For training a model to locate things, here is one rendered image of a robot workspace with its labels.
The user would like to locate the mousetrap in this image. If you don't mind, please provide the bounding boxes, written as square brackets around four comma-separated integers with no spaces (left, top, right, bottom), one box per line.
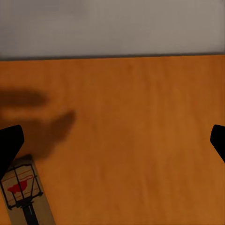
[0,154,56,225]

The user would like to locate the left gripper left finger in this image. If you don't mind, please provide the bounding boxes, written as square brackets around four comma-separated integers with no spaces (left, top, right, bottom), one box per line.
[0,125,24,181]

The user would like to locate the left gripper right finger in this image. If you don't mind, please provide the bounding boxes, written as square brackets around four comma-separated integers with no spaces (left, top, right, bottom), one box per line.
[210,125,225,162]

